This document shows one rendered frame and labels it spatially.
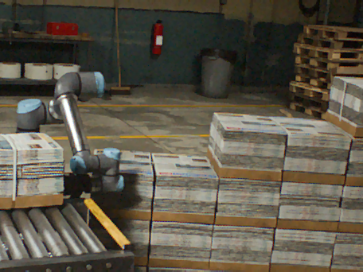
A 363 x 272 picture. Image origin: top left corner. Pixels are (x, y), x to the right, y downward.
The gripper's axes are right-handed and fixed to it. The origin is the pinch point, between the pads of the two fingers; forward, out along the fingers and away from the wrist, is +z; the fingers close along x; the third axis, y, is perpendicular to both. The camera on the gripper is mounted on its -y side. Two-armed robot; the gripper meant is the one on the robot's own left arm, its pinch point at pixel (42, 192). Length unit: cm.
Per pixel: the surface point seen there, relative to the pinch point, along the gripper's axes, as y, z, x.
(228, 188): -1, -84, 8
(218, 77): 14, -433, -600
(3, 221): -1.6, 21.9, 31.6
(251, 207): -10, -95, 11
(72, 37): 67, -185, -582
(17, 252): -4, 22, 57
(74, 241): -4, 2, 53
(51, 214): -1.7, 3.1, 26.5
